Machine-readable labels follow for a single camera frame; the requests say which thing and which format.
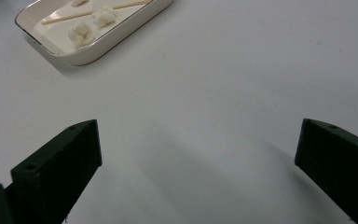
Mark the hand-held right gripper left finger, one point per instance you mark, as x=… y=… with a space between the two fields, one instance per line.
x=59 y=168

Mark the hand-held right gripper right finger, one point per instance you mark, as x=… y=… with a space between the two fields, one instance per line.
x=338 y=165

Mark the white rectangular tray gold rim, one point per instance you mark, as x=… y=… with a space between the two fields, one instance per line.
x=115 y=43

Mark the wooden skewer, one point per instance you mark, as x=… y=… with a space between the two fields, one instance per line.
x=68 y=17

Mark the white fluffy ball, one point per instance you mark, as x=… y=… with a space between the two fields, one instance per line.
x=80 y=34
x=104 y=17

